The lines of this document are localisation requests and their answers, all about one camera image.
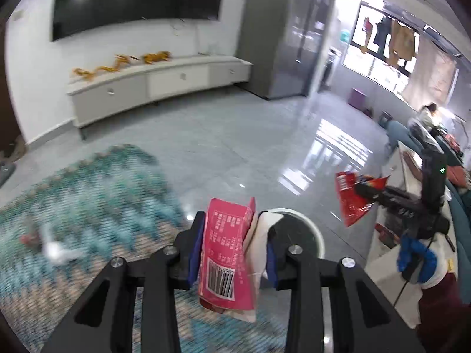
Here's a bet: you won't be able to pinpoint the purple stool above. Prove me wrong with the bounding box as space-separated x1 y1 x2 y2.
348 87 367 109

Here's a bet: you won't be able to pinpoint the beige shoe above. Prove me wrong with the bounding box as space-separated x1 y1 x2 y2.
4 138 29 159

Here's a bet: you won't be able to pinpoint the person's right hand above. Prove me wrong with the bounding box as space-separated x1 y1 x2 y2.
397 235 440 285

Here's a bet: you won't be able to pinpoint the dark hanging clothes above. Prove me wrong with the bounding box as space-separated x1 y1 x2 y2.
372 16 391 48

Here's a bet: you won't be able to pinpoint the white television stand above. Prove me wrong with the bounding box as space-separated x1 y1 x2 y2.
66 54 254 140

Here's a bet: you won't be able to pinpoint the silver wrapper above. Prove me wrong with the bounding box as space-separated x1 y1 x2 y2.
40 228 86 266

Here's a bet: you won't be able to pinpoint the orange hanging jacket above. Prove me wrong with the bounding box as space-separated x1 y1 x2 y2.
388 20 418 63

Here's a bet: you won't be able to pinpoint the grey refrigerator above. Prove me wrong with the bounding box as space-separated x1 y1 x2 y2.
235 0 335 100

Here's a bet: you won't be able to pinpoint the gold dragon figurine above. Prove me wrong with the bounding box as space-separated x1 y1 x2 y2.
72 54 141 81

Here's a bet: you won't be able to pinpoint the black cable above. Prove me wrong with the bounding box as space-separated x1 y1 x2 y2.
392 276 414 307

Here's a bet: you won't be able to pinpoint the person's right forearm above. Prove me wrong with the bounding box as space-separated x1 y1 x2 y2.
417 272 471 353

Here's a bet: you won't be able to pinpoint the grey slipper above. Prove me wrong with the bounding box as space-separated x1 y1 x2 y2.
0 164 16 187

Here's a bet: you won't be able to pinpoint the white trash bin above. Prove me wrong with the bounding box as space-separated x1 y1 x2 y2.
261 208 326 259

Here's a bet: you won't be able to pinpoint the red packet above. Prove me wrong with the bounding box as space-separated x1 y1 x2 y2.
335 171 391 227

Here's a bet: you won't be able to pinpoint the black wall television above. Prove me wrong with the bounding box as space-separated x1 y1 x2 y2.
52 0 227 43

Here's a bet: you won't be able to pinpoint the zigzag patterned rug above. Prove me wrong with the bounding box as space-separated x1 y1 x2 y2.
0 143 291 353

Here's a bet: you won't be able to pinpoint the white coffee table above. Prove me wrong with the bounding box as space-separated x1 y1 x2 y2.
366 141 457 295

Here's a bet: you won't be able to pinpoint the small gold figurine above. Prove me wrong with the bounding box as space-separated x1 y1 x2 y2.
143 51 173 65

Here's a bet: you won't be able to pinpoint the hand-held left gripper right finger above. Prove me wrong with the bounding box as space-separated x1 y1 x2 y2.
266 224 427 353

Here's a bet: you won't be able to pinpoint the washing machine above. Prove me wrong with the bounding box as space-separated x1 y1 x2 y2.
320 48 340 89

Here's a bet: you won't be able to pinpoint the beige hanging blanket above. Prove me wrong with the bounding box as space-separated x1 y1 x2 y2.
401 37 459 108

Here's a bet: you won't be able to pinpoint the pink packet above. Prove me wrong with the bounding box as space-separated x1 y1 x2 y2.
197 196 263 323

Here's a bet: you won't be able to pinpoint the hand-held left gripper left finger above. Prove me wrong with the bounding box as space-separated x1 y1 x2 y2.
40 211 207 353

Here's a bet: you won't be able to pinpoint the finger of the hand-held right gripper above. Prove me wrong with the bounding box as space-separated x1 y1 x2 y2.
354 182 391 207

